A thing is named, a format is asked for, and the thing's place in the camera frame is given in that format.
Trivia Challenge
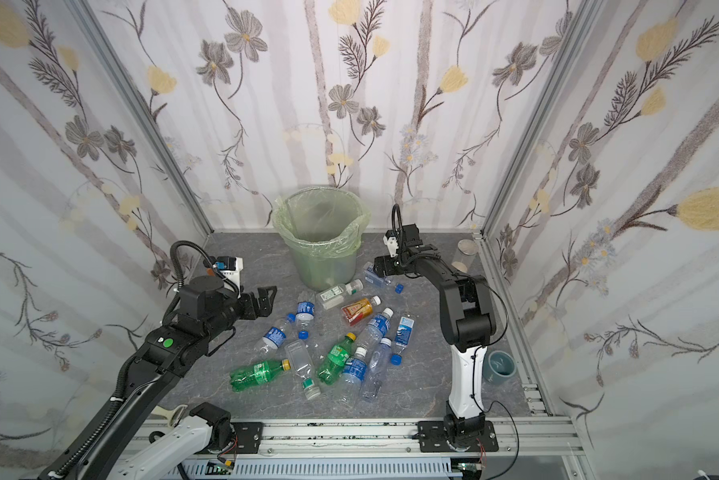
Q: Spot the aluminium corner post left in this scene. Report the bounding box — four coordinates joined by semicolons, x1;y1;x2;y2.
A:
64;0;214;238

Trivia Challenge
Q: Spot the blue label bottle white cap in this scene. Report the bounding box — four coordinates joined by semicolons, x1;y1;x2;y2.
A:
338;347;367;406

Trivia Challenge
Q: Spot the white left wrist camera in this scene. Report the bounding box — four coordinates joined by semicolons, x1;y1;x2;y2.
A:
214;255;243;291

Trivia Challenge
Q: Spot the small blue cap water bottle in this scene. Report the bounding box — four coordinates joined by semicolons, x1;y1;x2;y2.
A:
253;313;296;357

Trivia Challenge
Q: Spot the tall clear bottle blue cap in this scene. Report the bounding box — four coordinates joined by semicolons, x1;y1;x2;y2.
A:
361;337;393;402

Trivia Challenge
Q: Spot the crushed clear blue label bottle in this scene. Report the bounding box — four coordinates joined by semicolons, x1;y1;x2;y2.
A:
363;262;405;294

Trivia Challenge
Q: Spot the glass jar with powder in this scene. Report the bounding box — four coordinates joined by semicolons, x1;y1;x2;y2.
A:
451;238;479;273

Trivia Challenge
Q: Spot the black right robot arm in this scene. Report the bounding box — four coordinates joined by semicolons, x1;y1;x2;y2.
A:
373;252;497;448

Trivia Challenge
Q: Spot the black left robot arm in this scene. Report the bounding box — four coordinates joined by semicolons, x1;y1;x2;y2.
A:
39;276;277;479

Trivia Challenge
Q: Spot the green sprite bottle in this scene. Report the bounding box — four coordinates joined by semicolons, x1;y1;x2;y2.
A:
317;333;356;385
229;359;291;392

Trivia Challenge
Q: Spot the Pocari Sweat bottle white cap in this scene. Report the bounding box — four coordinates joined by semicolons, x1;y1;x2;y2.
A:
353;308;393;352

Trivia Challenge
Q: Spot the light blue label water bottle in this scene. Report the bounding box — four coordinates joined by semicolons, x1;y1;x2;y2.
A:
391;316;415;366

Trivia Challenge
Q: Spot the aluminium corner post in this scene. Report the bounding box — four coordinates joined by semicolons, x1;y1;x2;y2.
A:
480;0;607;236
64;0;214;238

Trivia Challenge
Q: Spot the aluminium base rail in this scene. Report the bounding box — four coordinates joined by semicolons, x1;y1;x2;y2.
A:
107;417;595;479

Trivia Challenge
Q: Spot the clear bottle green band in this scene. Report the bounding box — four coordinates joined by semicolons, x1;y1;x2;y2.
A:
285;339;321;400

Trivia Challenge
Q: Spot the clear bottle green white label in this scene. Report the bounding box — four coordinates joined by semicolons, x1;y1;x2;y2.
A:
317;279;365;310

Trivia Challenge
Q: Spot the aluminium corner post right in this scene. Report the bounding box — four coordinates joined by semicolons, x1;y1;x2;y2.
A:
480;0;607;236

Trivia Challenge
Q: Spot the Pepsi water bottle blue cap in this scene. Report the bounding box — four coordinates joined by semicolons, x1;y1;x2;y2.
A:
295;290;315;340

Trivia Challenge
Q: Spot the mesh waste bin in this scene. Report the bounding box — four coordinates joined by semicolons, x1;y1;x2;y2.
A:
279;185;363;292

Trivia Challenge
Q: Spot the teal ceramic cup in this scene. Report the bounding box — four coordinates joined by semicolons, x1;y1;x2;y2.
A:
483;350;517;385

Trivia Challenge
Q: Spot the orange red drink bottle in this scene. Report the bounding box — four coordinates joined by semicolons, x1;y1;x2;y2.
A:
341;295;381;326

